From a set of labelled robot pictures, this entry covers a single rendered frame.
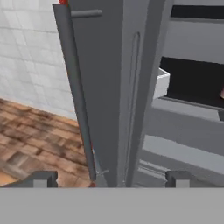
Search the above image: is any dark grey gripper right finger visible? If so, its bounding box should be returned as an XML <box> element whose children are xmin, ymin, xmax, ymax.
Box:
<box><xmin>164</xmin><ymin>170</ymin><xmax>215</xmax><ymax>188</ymax></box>

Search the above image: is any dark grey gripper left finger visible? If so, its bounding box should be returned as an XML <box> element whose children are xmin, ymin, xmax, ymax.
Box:
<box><xmin>2</xmin><ymin>170</ymin><xmax>59</xmax><ymax>188</ymax></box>

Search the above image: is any white fridge drawer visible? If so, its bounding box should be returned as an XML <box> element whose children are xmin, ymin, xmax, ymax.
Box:
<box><xmin>153</xmin><ymin>67</ymin><xmax>171</xmax><ymax>100</ymax></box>

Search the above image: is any grey fridge door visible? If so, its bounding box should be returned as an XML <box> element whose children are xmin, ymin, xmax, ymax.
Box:
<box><xmin>68</xmin><ymin>0</ymin><xmax>174</xmax><ymax>188</ymax></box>

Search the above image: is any grey fridge door handle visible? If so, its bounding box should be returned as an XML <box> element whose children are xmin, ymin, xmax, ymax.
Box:
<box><xmin>52</xmin><ymin>3</ymin><xmax>103</xmax><ymax>182</ymax></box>

